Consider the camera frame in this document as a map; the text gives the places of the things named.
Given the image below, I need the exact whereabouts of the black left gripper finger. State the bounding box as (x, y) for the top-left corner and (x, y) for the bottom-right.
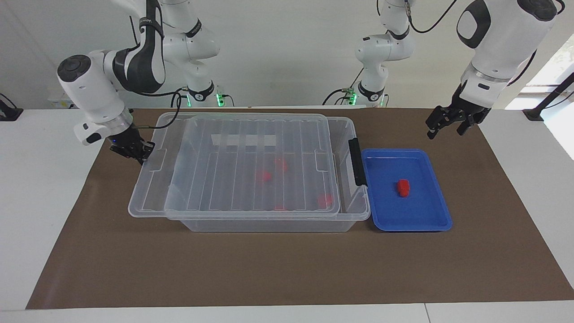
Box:
(457, 109), (491, 135)
(426, 106), (452, 140)

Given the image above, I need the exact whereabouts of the clear ribbed box lid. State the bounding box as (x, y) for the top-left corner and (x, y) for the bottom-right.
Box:
(128, 112), (341, 220)

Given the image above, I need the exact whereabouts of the white control box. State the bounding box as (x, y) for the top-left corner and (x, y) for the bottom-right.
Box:
(48, 94), (79, 110)

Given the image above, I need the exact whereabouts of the blue plastic tray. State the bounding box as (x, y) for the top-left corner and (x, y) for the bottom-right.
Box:
(361, 148), (452, 232)

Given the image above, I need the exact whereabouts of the clear plastic storage box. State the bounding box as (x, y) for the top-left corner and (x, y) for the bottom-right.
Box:
(164, 115), (371, 233)

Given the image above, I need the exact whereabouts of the black stand with pole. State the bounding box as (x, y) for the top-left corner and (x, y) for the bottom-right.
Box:
(522, 72), (574, 122)

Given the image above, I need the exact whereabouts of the brown table mat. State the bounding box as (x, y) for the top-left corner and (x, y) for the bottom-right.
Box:
(26, 107), (574, 310)

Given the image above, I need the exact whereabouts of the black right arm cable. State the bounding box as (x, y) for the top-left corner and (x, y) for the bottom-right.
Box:
(128, 89), (183, 131)

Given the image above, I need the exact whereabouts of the black box latch handle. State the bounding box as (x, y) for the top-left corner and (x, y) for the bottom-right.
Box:
(349, 138), (368, 187)

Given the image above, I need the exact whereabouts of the black clamp mount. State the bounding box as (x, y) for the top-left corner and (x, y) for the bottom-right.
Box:
(0, 93), (24, 122)

